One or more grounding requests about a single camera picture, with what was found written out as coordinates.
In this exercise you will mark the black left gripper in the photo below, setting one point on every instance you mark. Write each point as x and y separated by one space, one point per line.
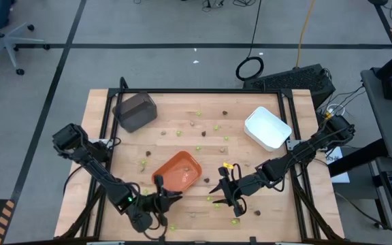
151 204

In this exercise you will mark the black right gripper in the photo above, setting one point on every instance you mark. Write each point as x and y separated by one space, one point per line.
243 187

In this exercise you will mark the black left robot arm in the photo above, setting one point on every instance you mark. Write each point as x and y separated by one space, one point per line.
94 166

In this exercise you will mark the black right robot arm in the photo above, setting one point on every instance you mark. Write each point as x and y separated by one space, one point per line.
301 153

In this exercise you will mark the orange plastic bin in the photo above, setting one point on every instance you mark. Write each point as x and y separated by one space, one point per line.
175 182

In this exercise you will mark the yellow tag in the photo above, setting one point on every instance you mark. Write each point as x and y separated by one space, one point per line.
227 165

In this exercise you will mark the white plastic bin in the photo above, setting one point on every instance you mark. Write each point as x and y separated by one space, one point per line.
267 129

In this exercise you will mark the dark grey plastic bin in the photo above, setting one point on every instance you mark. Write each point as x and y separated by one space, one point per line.
136 112

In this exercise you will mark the white paper sheet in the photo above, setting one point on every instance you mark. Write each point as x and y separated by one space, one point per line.
333 156

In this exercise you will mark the black computer tower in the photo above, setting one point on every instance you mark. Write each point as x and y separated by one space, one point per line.
291 80

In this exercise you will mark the black desk crossbar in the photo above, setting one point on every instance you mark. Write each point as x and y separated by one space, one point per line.
356 160

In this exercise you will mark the grey office chair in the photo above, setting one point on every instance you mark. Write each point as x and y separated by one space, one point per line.
7 42

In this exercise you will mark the black round stand base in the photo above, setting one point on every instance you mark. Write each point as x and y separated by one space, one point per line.
378 1

